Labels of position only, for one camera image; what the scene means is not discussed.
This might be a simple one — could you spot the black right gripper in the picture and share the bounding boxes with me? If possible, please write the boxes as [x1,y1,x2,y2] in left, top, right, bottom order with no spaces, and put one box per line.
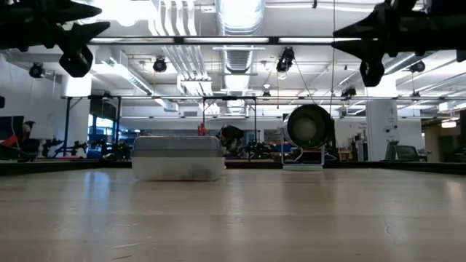
[331,0,436,88]

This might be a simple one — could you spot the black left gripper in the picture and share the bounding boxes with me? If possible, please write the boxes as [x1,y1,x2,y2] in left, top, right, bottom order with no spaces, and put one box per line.
[0,0,111,78]

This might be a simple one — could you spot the translucent grey box lid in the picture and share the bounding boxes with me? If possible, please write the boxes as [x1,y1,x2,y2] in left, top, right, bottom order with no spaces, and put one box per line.
[130,135,224,159]

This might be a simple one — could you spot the translucent white supply box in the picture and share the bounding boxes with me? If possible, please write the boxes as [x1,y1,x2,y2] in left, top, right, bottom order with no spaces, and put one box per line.
[130,155,226,182]

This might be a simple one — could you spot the white column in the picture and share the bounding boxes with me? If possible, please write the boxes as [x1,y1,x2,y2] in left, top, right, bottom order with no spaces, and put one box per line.
[366,100,400,162]

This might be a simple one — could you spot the black metal rack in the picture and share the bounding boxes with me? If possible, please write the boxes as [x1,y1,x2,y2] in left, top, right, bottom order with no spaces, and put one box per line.
[60,95,123,158]

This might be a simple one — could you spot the person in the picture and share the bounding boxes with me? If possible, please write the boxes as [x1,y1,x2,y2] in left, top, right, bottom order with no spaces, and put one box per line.
[217,124,245,156]
[20,120,42,156]

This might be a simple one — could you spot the black office chair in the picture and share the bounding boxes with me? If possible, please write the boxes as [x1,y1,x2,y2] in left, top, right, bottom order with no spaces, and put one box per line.
[395,144,420,162]

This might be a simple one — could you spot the black monitor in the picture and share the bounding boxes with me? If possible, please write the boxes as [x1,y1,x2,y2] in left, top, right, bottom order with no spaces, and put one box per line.
[0,115,25,141]

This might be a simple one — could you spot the red bar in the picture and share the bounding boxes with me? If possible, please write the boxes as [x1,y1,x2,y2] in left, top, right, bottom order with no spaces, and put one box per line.
[0,135,19,148]

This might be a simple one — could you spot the silver ventilation duct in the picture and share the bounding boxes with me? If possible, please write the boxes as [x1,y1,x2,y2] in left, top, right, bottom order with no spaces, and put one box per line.
[214,0,266,75]

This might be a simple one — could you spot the black table frame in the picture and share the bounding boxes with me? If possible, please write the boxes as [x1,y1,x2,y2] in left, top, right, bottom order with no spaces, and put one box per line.
[0,159,466,176]

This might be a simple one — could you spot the black metal frame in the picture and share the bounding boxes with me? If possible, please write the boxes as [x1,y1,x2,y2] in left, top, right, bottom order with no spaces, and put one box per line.
[202,95,258,161]

